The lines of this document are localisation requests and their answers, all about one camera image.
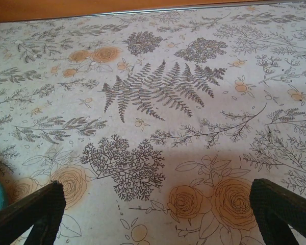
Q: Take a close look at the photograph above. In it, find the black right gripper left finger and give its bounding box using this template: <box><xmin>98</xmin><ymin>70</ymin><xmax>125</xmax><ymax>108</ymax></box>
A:
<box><xmin>0</xmin><ymin>180</ymin><xmax>66</xmax><ymax>245</ymax></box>

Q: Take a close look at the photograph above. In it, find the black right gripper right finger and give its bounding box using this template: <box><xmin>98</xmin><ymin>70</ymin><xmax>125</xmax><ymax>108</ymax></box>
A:
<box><xmin>249</xmin><ymin>178</ymin><xmax>306</xmax><ymax>245</ymax></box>

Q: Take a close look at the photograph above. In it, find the floral print tablecloth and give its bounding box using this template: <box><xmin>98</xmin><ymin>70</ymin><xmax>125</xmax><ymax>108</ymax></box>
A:
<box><xmin>0</xmin><ymin>0</ymin><xmax>306</xmax><ymax>245</ymax></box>

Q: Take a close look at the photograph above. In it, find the aluminium back rail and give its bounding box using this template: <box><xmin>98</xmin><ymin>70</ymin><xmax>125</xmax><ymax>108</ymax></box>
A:
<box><xmin>0</xmin><ymin>0</ymin><xmax>306</xmax><ymax>24</ymax></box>

